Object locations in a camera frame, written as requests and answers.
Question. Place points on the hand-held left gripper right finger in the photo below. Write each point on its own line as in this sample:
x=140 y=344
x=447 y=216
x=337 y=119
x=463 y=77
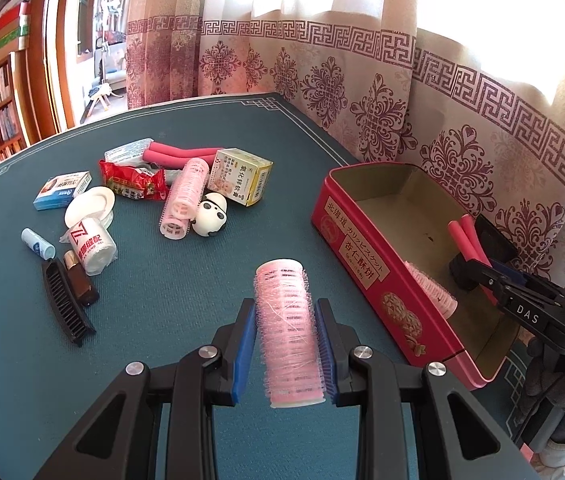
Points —
x=325 y=355

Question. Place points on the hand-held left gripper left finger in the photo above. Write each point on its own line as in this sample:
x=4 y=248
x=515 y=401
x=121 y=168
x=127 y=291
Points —
x=242 y=355

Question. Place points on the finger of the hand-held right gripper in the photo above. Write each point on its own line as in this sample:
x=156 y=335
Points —
x=469 y=275
x=509 y=271

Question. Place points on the pink foam curler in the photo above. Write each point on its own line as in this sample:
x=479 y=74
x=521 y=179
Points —
x=459 y=240
x=177 y=152

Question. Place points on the red tin container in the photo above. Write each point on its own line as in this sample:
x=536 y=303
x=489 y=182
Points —
x=362 y=255

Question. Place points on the green yellow medicine box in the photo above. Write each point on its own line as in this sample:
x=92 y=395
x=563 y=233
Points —
x=242 y=180

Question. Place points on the white plate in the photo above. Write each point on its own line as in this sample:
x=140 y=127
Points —
x=90 y=205

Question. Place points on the blue white small box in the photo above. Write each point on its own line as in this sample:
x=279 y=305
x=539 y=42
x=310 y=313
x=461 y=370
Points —
x=60 y=190

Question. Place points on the person's right hand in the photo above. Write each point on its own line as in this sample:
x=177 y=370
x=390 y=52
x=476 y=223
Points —
x=562 y=400

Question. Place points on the panda toy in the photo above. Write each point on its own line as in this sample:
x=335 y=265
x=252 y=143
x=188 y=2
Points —
x=210 y=217

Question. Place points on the wrapped white bandage roll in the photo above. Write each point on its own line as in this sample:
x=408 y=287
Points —
x=92 y=250

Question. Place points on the black hair comb clip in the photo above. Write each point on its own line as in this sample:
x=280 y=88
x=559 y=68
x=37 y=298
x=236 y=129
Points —
x=65 y=305

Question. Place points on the red snack packet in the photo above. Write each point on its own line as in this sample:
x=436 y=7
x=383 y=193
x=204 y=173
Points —
x=127 y=180

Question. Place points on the white lip balm tube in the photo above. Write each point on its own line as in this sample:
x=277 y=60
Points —
x=37 y=244

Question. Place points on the white paper packet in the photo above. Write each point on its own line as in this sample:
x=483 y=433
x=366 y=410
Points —
x=125 y=150

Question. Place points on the patterned pink curtain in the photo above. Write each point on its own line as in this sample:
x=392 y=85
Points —
x=362 y=60

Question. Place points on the white stool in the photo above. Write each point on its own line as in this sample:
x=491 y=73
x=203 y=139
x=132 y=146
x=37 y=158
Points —
x=98 y=95

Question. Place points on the stacked red green boxes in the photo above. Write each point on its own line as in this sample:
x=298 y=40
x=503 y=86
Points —
x=10 y=30

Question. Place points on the wooden door frame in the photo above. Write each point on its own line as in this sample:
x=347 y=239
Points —
x=42 y=60

